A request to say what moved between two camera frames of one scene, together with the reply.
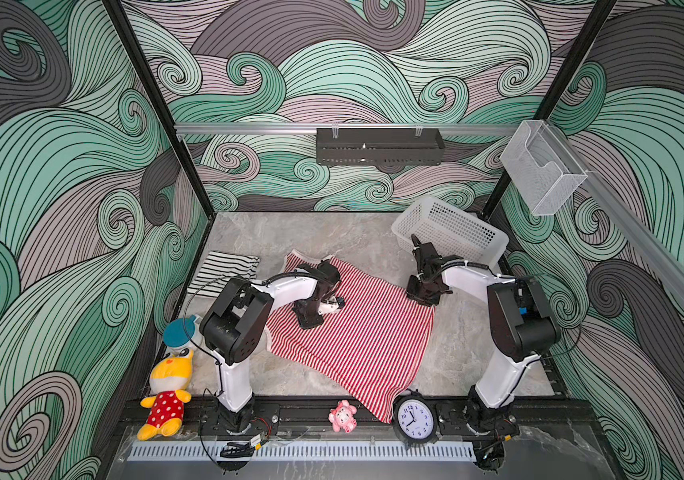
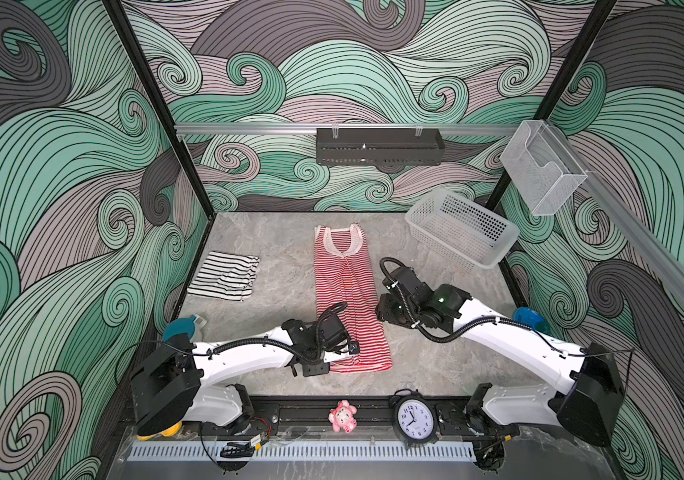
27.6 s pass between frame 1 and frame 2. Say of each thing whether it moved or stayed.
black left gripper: moved
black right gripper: moved
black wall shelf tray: stayed
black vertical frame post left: stayed
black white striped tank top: stayed
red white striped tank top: moved
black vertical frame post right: stayed
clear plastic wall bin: stayed
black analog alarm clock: stayed
